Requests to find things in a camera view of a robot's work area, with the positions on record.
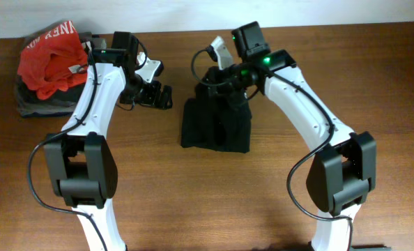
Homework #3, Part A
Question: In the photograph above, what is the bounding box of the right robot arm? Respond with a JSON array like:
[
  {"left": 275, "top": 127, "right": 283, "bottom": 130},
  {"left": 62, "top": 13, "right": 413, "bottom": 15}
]
[{"left": 205, "top": 22, "right": 376, "bottom": 250}]

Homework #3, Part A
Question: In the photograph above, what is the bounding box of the grey folded garment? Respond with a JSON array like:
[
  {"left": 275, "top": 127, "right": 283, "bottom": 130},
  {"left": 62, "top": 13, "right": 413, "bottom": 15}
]
[{"left": 13, "top": 31, "right": 107, "bottom": 118}]

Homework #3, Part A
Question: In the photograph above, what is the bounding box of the red folded t-shirt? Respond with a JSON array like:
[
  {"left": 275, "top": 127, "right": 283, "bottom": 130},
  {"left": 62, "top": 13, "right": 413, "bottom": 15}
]
[{"left": 17, "top": 20, "right": 88, "bottom": 100}]

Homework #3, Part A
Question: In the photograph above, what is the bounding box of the black t-shirt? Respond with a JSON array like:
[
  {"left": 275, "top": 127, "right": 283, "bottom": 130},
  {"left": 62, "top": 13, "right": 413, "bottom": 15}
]
[{"left": 181, "top": 83, "right": 252, "bottom": 153}]

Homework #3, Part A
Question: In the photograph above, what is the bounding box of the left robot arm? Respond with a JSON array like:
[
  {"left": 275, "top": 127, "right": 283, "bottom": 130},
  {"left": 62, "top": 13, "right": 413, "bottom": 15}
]
[{"left": 39, "top": 31, "right": 173, "bottom": 250}]

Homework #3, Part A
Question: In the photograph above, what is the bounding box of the dark folded garment stack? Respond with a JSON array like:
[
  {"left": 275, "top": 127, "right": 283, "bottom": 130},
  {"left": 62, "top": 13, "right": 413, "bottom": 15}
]
[{"left": 15, "top": 34, "right": 86, "bottom": 112}]

